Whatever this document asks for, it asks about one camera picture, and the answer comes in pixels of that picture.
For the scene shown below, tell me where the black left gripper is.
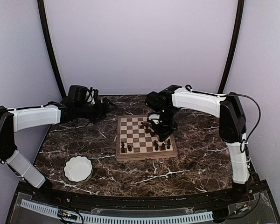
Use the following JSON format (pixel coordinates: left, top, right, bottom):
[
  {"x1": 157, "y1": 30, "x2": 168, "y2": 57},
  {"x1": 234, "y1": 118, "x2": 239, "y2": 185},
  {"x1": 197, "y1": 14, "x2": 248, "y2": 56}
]
[{"x1": 75, "y1": 97, "x2": 118, "y2": 124}]

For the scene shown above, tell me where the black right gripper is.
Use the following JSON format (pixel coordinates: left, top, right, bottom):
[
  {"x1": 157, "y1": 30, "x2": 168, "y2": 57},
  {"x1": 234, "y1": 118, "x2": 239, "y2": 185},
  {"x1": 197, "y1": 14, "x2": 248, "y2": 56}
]
[{"x1": 152, "y1": 107, "x2": 178, "y2": 141}]

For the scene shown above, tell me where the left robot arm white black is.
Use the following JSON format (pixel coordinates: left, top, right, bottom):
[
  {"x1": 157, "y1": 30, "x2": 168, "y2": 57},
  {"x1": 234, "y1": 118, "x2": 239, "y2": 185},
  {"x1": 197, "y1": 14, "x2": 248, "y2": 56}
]
[{"x1": 0, "y1": 98, "x2": 117, "y2": 203}]

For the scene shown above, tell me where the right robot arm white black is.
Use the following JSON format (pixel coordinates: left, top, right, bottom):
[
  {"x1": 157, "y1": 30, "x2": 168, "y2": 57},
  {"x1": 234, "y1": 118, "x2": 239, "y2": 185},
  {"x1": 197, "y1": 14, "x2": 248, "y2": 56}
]
[{"x1": 145, "y1": 84, "x2": 250, "y2": 203}]

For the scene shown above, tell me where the wooden chess board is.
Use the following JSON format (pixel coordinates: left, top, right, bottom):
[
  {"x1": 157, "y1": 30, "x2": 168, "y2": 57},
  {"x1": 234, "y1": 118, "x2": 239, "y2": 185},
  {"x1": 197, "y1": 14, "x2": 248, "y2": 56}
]
[{"x1": 116, "y1": 115, "x2": 178, "y2": 161}]

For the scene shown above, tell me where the white fluted ceramic bowl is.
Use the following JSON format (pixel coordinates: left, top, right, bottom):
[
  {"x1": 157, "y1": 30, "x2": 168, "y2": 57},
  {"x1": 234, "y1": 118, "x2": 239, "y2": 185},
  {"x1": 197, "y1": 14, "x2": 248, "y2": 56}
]
[{"x1": 63, "y1": 155, "x2": 93, "y2": 182}]

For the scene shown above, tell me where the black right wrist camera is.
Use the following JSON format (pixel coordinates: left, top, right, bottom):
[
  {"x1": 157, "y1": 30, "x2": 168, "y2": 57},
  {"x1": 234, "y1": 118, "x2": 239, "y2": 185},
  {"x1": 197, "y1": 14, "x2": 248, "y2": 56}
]
[{"x1": 145, "y1": 91, "x2": 161, "y2": 111}]

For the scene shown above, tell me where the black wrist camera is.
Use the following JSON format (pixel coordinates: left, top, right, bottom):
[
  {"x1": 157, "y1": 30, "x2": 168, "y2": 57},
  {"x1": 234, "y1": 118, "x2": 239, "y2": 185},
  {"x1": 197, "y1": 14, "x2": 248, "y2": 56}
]
[
  {"x1": 68, "y1": 85, "x2": 89, "y2": 102},
  {"x1": 145, "y1": 91, "x2": 161, "y2": 111}
]

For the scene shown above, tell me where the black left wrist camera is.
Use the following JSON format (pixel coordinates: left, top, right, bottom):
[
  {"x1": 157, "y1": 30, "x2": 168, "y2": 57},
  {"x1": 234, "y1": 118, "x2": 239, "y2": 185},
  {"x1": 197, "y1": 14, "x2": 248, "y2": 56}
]
[{"x1": 68, "y1": 85, "x2": 89, "y2": 102}]

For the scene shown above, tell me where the black right frame post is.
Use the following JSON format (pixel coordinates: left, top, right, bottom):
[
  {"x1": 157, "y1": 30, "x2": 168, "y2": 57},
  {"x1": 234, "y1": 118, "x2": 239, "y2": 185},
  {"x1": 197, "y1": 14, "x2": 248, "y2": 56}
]
[{"x1": 217, "y1": 0, "x2": 245, "y2": 94}]

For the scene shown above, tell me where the black frame post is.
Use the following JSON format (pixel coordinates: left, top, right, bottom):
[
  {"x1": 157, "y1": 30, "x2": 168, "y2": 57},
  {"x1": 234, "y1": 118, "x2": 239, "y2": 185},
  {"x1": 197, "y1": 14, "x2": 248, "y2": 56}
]
[
  {"x1": 37, "y1": 0, "x2": 66, "y2": 98},
  {"x1": 217, "y1": 0, "x2": 245, "y2": 94}
]

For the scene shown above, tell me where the grey slotted cable duct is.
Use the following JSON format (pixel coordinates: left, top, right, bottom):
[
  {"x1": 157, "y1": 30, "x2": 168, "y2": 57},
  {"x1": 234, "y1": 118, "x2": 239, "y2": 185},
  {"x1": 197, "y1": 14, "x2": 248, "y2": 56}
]
[{"x1": 20, "y1": 199, "x2": 213, "y2": 224}]

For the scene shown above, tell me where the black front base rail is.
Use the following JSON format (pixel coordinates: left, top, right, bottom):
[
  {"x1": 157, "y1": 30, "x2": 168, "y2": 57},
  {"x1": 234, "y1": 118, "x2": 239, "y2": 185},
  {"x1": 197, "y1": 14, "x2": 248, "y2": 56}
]
[{"x1": 16, "y1": 181, "x2": 269, "y2": 214}]

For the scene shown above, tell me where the black left frame post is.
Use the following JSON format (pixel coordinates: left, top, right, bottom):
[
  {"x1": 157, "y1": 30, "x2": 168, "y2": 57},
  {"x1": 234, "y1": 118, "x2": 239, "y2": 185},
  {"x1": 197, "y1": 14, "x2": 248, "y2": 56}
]
[{"x1": 37, "y1": 0, "x2": 66, "y2": 98}]

